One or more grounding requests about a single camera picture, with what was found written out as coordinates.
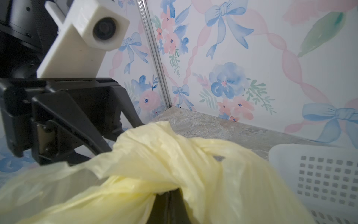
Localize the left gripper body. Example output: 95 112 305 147
1 1 123 165

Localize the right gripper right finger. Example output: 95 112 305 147
168 189 191 224

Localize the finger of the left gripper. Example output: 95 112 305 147
31 91 111 157
110 85 144 128

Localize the left corner aluminium post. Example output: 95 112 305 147
137 0 172 108

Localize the yellow plastic bag orange print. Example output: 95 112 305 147
1 121 314 224

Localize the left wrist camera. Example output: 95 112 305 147
36 1 130 78

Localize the white plastic basket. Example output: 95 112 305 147
268 144 358 224

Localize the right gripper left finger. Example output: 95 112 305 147
147 193 169 224

